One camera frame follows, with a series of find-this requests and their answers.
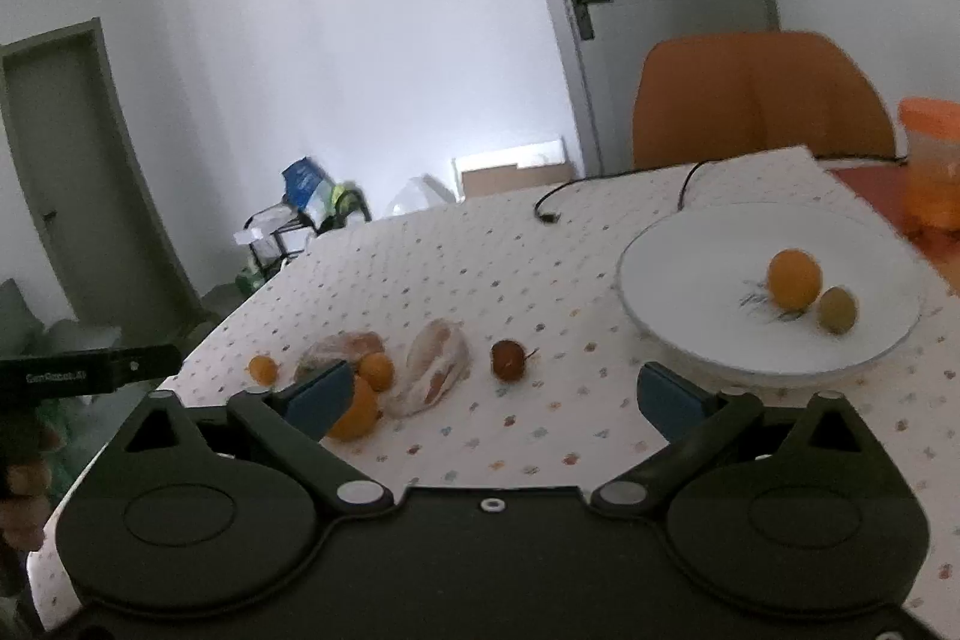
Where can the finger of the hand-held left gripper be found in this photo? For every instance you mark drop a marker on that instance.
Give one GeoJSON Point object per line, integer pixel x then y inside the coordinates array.
{"type": "Point", "coordinates": [150, 362]}

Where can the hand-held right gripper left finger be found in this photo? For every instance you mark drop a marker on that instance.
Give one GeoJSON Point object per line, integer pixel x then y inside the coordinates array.
{"type": "Point", "coordinates": [319, 396]}

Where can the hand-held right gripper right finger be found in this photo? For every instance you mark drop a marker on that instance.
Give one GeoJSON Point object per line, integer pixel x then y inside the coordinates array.
{"type": "Point", "coordinates": [671, 400]}

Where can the large orange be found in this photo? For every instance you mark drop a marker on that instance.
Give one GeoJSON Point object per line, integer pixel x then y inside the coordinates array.
{"type": "Point", "coordinates": [361, 416]}

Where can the small pomelo piece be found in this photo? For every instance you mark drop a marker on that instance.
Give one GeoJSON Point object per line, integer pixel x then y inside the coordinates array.
{"type": "Point", "coordinates": [334, 351]}

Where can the tiny orange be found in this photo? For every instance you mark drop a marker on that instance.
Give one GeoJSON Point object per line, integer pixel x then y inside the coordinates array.
{"type": "Point", "coordinates": [262, 368]}

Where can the medium orange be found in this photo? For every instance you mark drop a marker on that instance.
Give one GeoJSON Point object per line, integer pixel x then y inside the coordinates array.
{"type": "Point", "coordinates": [376, 371]}

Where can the white plate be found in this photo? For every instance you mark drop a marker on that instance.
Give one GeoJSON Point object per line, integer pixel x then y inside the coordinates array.
{"type": "Point", "coordinates": [697, 302]}

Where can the large pomelo piece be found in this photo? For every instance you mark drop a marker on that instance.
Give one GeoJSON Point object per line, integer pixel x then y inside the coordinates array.
{"type": "Point", "coordinates": [435, 374]}

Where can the dark red fruit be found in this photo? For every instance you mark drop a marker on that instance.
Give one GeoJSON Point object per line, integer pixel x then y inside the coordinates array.
{"type": "Point", "coordinates": [508, 359]}

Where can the person's left hand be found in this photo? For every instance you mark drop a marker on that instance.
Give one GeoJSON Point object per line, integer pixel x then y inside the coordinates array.
{"type": "Point", "coordinates": [26, 479]}

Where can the black metal rack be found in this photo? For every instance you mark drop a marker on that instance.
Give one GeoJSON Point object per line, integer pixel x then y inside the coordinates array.
{"type": "Point", "coordinates": [281, 235]}

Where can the green kiwi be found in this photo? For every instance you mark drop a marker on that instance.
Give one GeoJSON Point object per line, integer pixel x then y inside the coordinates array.
{"type": "Point", "coordinates": [836, 308]}

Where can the green framed door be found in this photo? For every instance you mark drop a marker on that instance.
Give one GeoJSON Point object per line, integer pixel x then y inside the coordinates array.
{"type": "Point", "coordinates": [67, 175]}

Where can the white dotted tablecloth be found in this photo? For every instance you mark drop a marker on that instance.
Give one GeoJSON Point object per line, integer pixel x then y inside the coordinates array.
{"type": "Point", "coordinates": [487, 265]}

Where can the blue bag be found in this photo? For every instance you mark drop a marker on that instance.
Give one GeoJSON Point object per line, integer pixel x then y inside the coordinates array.
{"type": "Point", "coordinates": [304, 183]}

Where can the clear plastic bag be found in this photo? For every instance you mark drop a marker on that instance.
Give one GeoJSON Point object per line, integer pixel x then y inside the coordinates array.
{"type": "Point", "coordinates": [416, 197]}

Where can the cardboard box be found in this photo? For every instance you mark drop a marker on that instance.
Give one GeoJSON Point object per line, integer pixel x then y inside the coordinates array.
{"type": "Point", "coordinates": [510, 179]}

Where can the orange printed table mat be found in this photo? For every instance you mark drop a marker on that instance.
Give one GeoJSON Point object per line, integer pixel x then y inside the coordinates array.
{"type": "Point", "coordinates": [892, 197]}

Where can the orange chair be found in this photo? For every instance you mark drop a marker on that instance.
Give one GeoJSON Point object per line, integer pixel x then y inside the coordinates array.
{"type": "Point", "coordinates": [757, 100]}

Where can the orange lid plastic jar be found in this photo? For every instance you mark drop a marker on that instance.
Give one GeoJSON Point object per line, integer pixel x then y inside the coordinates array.
{"type": "Point", "coordinates": [934, 168]}

